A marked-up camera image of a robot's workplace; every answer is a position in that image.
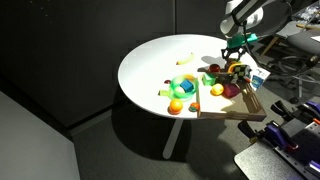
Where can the purple black clamp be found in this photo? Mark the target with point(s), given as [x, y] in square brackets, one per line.
[300, 111]
[275, 135]

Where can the perforated metal breadboard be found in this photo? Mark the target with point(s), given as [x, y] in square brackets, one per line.
[308, 146]

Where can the magenta block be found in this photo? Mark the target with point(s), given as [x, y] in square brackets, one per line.
[231, 90]

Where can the small orange green ball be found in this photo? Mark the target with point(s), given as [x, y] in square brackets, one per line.
[194, 107]

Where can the white table pedestal leg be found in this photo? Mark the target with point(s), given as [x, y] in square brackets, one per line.
[173, 136]

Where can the wooden slanted leg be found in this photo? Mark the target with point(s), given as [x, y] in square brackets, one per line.
[269, 46]

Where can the small yellow toy piece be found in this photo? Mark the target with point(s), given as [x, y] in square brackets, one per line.
[189, 77]

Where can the white blue printed cube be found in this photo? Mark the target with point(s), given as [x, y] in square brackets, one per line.
[258, 79]

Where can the small green flat piece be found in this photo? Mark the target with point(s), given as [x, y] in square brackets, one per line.
[163, 93]

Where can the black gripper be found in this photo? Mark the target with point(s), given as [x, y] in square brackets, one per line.
[234, 50]

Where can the yellow toy banana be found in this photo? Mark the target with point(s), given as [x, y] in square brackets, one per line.
[186, 60]

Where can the soft orange multicolour block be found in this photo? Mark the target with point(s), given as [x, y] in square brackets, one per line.
[233, 66]

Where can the blue block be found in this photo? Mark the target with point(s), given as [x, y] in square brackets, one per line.
[187, 85]

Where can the wooden tray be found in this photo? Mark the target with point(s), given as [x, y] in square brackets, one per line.
[216, 106]

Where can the grey office chair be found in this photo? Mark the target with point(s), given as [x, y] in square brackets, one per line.
[305, 45]

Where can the grey base plate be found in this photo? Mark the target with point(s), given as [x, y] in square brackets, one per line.
[256, 165]

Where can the small dark red piece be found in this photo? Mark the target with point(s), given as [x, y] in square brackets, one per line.
[167, 81]

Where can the black white checkered block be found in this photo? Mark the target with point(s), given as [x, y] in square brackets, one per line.
[240, 71]

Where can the red toy tomato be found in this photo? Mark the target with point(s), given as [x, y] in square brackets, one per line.
[214, 68]

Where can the grey cabinet panel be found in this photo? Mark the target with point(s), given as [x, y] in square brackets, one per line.
[30, 146]

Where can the green block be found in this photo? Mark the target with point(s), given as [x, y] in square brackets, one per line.
[208, 79]

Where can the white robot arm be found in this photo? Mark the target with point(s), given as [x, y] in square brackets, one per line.
[253, 15]

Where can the yellow ball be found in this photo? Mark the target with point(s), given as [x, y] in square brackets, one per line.
[217, 89]

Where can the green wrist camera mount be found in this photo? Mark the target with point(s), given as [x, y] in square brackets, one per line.
[240, 40]

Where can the green translucent bowl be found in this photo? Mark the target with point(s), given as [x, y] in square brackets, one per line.
[175, 90]

